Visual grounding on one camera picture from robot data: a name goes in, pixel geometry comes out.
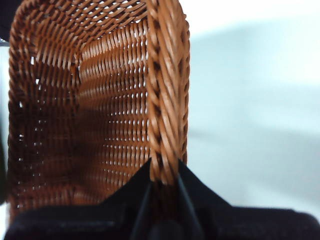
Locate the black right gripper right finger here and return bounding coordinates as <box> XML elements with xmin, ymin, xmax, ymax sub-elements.
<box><xmin>177</xmin><ymin>158</ymin><xmax>320</xmax><ymax>240</ymax></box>

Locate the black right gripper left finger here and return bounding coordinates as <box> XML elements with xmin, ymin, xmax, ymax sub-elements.
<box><xmin>3</xmin><ymin>157</ymin><xmax>153</xmax><ymax>240</ymax></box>

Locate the brown wicker basket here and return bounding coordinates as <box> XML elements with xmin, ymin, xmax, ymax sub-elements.
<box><xmin>6</xmin><ymin>0</ymin><xmax>191</xmax><ymax>223</ymax></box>

